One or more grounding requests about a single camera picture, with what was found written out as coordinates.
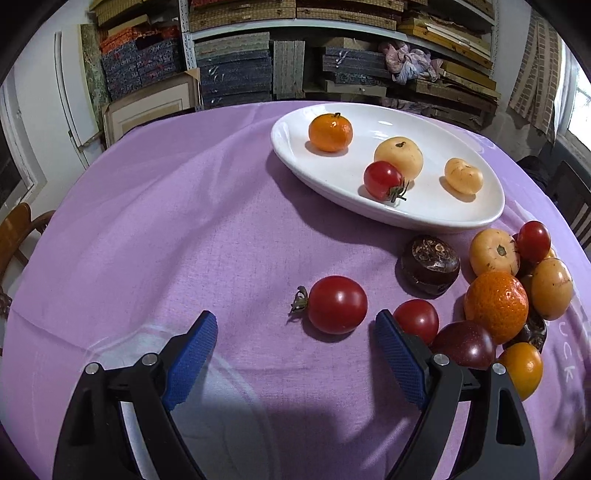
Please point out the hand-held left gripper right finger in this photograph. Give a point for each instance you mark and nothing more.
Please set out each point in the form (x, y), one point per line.
(401, 360)

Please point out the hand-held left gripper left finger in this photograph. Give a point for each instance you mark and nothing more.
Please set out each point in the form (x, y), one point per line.
(191, 364)

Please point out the large red tomato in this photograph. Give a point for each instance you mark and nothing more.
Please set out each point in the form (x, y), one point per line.
(337, 304)

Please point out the orange mandarin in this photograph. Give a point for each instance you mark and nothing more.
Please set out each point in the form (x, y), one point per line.
(496, 307)

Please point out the small dark water chestnut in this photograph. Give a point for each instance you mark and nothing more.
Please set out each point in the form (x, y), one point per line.
(534, 334)

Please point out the tan round fruit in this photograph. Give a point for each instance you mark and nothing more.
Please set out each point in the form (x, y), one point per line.
(551, 288)

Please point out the white oval plate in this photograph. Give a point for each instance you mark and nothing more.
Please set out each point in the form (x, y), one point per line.
(323, 170)

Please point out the dark purple plum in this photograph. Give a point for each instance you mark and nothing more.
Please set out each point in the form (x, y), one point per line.
(464, 346)

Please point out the large dark water chestnut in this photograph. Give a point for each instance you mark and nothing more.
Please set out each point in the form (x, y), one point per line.
(429, 265)

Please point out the small orange tomato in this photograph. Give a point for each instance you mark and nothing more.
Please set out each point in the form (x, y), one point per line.
(521, 371)

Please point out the purple tablecloth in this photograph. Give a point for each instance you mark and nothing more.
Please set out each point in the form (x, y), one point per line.
(184, 230)

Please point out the red cherry tomato with stem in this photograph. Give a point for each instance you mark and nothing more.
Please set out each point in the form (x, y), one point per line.
(381, 180)

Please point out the small pale yellow fruit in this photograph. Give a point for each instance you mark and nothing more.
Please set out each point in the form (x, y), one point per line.
(463, 175)

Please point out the large pale yellow fruit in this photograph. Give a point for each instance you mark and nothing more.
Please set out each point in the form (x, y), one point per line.
(399, 154)

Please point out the light wooden chair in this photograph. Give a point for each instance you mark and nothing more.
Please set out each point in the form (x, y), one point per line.
(14, 235)

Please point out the dark bag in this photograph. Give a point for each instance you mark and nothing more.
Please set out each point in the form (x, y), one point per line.
(535, 173)

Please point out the dark wooden chair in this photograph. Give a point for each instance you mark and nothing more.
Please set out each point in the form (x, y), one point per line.
(572, 198)

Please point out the mandarin with green stem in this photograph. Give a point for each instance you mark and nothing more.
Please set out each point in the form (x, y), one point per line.
(330, 134)

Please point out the white door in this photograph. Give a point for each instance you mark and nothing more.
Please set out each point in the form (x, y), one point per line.
(74, 101)

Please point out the stack of dark flat boxes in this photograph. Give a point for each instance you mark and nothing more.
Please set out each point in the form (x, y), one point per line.
(355, 67)

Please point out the crumpled floral cloth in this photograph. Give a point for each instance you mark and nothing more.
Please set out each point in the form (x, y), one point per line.
(408, 62)

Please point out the stack of dark grey boxes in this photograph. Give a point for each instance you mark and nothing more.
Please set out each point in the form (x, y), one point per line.
(235, 69)

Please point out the stack of blue patterned boxes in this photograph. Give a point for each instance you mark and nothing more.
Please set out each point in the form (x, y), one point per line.
(138, 64)

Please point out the stack of wooden frames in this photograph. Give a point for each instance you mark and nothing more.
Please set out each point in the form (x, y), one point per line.
(461, 60)

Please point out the upright grey boxes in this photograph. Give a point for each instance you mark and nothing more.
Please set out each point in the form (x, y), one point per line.
(288, 69)

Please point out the brick pattern curtain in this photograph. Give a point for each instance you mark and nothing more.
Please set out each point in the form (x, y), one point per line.
(535, 78)

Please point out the window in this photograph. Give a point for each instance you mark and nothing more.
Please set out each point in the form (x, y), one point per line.
(582, 101)

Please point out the metal shelving rack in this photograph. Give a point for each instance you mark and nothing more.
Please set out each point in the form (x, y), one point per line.
(187, 46)

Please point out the stack of woven boxes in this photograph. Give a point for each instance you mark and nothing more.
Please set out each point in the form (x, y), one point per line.
(277, 11)

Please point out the cardboard picture frame box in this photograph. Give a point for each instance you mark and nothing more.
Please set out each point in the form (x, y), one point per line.
(147, 108)

